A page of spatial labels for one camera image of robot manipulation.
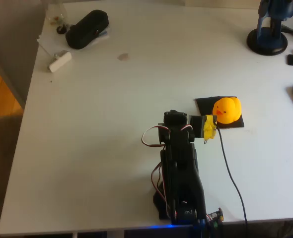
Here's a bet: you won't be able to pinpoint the white power adapter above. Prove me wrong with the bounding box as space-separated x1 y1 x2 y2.
48 50 73 73

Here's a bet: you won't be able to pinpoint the black zipped case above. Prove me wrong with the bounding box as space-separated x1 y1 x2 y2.
65 9 110 50

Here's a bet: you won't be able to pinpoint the red white servo cable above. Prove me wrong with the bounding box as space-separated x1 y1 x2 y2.
141 125 172 149

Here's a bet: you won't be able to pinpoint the small controller board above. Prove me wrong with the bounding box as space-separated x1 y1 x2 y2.
206 207 224 228

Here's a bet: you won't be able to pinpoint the yellow rubber duck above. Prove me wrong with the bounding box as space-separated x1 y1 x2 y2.
212 97 242 124

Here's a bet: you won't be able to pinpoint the white paper sheets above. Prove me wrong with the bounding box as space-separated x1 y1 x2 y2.
36 24 111 59

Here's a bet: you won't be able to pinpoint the blue table clamp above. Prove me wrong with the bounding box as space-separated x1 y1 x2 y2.
193 219 207 238

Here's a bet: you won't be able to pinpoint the clear glass bottle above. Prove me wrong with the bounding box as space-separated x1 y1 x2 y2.
46 0 69 27

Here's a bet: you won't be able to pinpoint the black square mat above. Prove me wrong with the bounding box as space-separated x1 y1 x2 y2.
195 96 245 129

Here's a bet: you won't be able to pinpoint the dark camera cable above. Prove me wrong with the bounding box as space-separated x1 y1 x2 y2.
216 125 251 238

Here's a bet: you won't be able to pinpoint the blue stand with black base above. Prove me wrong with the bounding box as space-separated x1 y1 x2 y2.
246 0 293 57

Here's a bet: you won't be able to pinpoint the black camera with yellow tape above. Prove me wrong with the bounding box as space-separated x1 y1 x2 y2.
188 114 219 145

